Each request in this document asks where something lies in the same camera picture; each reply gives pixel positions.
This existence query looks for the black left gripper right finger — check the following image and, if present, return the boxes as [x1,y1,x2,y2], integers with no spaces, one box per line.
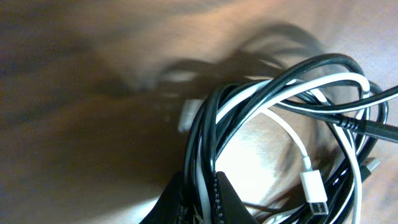
[212,172,258,224]

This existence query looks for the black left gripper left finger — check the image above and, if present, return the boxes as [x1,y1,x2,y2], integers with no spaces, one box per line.
[140,171,187,224]

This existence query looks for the black USB cable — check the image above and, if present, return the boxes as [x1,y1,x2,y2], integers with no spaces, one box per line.
[183,53,398,224]

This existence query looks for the white USB cable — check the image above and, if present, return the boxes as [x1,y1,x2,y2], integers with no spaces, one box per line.
[177,72,371,224]

